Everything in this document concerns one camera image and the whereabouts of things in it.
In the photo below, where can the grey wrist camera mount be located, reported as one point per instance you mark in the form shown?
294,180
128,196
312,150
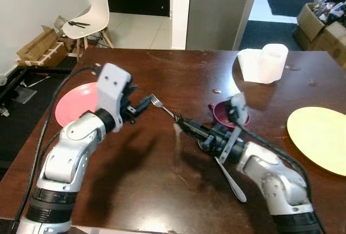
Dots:
112,88
237,108

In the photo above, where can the white napkin stack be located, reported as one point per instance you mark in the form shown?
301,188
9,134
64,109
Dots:
247,66

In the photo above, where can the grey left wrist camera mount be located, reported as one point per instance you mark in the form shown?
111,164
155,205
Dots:
112,88

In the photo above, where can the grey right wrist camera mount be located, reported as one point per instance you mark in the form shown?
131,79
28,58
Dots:
237,108

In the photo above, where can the black hand tool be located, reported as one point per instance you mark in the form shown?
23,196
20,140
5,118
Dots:
75,24

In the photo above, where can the silver metal fork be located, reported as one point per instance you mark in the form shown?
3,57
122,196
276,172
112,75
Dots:
162,106
232,182

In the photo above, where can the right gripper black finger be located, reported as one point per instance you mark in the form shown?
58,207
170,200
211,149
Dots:
189,132
194,125

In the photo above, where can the open brown cardboard box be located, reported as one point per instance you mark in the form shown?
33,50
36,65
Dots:
308,26

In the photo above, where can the yellow round plate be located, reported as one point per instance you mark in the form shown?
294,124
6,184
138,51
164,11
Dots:
319,139

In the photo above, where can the pink round plate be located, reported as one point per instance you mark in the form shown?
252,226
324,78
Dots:
75,104

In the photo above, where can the white plastic chair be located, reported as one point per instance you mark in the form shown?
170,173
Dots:
94,12

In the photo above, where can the large closed cardboard box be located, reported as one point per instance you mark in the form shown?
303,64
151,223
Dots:
330,44

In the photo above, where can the purple plastic cup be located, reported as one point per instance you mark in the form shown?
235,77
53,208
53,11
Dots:
219,115

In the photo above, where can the dark floor rug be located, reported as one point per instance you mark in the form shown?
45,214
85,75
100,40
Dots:
286,4

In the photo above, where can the pile of packaged goods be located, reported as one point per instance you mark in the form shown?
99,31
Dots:
330,9

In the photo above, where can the black metal floor frame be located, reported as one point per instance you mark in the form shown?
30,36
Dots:
46,69

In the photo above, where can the flat brown cardboard box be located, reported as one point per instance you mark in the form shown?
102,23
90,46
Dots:
38,45

